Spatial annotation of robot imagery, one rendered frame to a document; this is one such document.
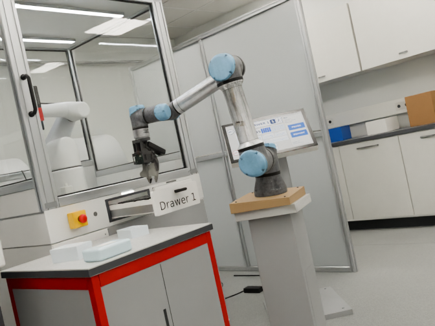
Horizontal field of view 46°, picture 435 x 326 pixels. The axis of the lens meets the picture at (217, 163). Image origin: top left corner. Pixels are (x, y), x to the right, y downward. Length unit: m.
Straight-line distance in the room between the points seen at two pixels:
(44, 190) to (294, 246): 1.11
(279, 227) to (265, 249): 0.13
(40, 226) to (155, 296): 0.71
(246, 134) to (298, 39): 1.78
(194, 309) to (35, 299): 0.59
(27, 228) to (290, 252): 1.18
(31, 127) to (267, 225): 1.11
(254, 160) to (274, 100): 1.87
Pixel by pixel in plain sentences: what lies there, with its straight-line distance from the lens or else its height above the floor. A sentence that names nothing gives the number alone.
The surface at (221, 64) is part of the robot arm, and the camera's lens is 2.14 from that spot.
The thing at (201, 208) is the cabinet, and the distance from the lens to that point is 2.95.
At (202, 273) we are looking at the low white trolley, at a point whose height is 0.58.
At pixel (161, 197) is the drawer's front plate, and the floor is 0.89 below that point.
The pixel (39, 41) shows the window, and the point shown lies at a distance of 2.51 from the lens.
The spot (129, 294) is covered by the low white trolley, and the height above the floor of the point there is 0.62.
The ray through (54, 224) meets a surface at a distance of 2.34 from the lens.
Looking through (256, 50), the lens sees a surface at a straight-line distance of 4.04.
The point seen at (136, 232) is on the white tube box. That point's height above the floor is 0.78.
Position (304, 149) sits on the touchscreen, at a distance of 3.00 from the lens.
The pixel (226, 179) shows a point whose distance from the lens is 4.36.
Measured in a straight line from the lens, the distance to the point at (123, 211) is 2.44.
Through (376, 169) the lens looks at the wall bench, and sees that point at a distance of 5.01.
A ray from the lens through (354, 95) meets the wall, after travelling 5.83.
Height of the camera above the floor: 1.03
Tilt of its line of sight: 1 degrees down
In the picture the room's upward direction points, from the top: 12 degrees counter-clockwise
